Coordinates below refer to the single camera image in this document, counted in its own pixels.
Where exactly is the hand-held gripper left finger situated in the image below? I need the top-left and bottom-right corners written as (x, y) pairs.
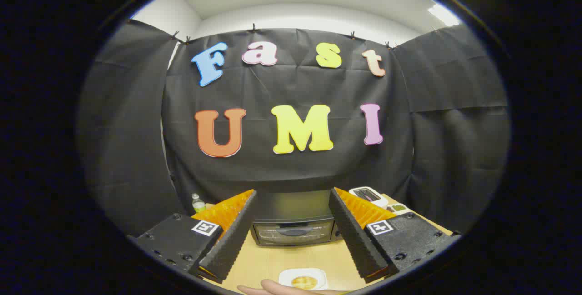
top-left (130, 189), bottom-right (258, 284)

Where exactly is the white rectangular plate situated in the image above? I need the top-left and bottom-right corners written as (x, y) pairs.
top-left (278, 268), bottom-right (329, 291)

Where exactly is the black toaster oven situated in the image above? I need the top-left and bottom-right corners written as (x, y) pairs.
top-left (249, 190), bottom-right (344, 247)

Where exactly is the white pop-up toaster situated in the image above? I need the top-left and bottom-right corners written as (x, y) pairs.
top-left (349, 186), bottom-right (390, 209)

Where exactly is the round bread bun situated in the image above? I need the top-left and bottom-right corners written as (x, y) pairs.
top-left (291, 275), bottom-right (318, 290)

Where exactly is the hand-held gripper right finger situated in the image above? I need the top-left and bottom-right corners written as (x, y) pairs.
top-left (328, 187), bottom-right (462, 284)

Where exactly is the ceiling light panel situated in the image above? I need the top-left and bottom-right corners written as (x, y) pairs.
top-left (427, 3), bottom-right (461, 27)

